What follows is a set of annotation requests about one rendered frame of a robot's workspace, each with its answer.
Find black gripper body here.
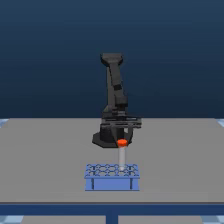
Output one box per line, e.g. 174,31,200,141
101,114,144,130

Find clear centrifuge tube orange cap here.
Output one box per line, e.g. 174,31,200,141
116,138,129,173

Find blue tube rack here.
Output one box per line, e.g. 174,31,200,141
83,162,141,192

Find dark blue table frame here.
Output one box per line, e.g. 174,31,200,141
0,201,224,224

